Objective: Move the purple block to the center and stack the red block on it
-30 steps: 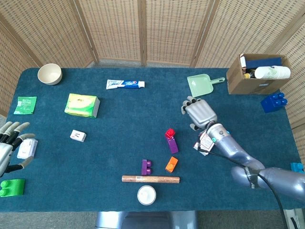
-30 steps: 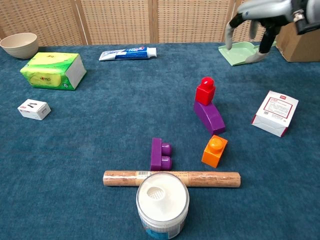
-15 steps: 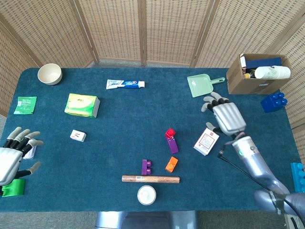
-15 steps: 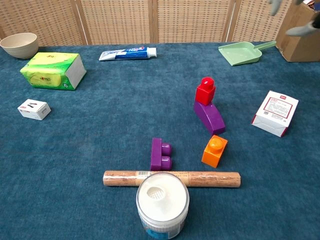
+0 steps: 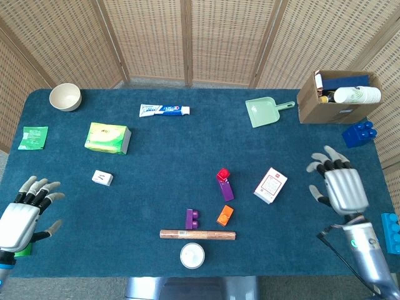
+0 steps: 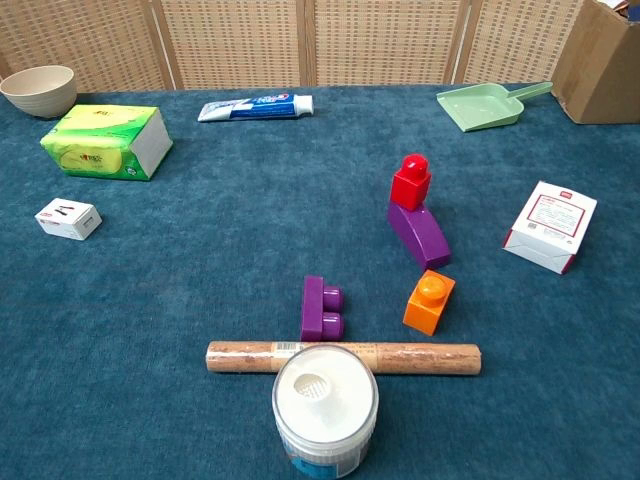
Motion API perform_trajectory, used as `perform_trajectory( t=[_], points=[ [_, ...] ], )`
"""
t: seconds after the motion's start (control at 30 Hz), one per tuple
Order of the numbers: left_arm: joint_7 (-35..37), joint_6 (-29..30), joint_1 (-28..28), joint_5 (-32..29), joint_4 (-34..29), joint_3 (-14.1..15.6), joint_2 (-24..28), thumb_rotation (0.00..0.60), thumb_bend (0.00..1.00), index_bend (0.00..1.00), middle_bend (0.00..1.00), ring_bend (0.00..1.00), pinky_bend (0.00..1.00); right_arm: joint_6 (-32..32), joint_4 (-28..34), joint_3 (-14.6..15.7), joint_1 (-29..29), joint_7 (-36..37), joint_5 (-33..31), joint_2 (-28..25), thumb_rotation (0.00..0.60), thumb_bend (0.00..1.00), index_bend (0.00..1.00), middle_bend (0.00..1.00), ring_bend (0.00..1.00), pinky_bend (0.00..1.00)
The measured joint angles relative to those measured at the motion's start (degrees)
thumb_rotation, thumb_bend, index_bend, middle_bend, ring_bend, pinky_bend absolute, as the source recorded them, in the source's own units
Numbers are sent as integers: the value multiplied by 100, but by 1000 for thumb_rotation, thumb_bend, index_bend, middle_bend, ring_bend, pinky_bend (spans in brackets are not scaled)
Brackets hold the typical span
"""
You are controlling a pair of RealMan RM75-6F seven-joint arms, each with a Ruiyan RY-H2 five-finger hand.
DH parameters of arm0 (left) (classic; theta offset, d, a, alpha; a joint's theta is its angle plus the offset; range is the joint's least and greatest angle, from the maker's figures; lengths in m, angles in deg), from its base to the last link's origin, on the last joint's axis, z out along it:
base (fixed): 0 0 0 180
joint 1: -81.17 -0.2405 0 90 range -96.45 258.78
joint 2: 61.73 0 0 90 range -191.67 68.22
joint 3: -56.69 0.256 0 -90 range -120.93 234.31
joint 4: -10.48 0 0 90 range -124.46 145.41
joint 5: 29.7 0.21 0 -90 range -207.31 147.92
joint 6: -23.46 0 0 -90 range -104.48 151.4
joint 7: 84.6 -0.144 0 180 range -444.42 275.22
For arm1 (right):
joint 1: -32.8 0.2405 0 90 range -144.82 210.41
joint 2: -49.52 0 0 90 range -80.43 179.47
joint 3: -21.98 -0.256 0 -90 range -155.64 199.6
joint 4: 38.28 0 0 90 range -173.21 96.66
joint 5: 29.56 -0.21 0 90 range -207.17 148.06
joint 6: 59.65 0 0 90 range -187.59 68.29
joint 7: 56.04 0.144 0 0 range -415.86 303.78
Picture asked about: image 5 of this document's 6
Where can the dark blue flat pad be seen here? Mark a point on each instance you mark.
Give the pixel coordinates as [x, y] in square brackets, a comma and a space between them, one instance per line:
[343, 81]

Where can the white red-print carton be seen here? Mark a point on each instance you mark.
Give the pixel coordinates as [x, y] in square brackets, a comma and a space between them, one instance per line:
[270, 186]

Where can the light blue toy block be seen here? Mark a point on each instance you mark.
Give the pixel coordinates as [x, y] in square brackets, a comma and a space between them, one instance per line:
[392, 234]

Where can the green tissue pack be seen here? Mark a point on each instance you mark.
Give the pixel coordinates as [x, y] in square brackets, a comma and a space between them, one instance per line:
[106, 137]

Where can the stack of paper cups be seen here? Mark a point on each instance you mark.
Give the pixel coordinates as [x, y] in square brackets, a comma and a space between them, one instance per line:
[359, 94]

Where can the light green dustpan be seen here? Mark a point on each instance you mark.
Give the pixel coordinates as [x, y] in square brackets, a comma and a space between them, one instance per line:
[262, 112]

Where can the blue carpet table cover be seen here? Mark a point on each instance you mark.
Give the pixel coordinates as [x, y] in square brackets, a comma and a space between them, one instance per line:
[150, 200]

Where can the small white staples box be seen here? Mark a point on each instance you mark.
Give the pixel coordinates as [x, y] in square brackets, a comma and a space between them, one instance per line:
[102, 178]

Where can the white card in box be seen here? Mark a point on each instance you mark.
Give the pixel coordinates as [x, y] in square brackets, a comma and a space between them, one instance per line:
[318, 79]

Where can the short purple two-stud block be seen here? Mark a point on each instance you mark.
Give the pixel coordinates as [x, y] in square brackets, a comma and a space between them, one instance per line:
[189, 218]

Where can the dark blue toy block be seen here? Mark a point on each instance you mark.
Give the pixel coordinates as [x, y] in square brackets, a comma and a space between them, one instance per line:
[357, 136]

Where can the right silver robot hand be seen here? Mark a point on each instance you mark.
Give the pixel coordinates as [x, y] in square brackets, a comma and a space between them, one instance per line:
[345, 190]

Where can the long purple block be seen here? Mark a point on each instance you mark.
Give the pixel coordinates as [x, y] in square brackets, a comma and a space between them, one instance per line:
[227, 191]

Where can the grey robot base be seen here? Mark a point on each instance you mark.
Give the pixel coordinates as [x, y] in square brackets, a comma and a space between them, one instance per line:
[190, 289]

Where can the beige bowl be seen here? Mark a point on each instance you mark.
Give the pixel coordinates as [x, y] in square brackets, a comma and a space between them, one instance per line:
[65, 97]

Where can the cardboard box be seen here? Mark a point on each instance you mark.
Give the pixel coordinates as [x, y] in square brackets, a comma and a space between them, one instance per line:
[312, 106]

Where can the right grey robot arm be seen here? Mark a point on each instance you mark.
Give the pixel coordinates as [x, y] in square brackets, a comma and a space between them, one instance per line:
[365, 250]

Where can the bamboo folding screen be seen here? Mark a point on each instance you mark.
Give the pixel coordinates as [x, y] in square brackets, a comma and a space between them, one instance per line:
[150, 37]

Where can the green toy block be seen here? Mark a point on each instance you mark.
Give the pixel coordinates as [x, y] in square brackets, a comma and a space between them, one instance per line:
[26, 251]

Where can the orange block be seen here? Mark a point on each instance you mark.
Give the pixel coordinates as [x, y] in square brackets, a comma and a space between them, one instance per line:
[225, 215]

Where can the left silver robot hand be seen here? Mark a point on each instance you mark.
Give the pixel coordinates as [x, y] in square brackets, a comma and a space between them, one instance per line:
[17, 225]

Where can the small red block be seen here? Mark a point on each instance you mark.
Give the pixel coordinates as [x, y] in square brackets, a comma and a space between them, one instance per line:
[223, 174]

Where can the green sachet packet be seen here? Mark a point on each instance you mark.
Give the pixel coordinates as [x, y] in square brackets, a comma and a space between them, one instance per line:
[32, 138]

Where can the white blue toothpaste tube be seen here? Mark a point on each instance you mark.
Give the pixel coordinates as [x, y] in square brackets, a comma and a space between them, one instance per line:
[162, 110]

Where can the dark bottle yellow cap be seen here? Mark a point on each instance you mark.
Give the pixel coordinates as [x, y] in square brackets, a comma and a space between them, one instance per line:
[326, 95]

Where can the brown paper roll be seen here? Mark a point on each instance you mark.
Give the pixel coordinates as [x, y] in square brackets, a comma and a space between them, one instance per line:
[200, 234]

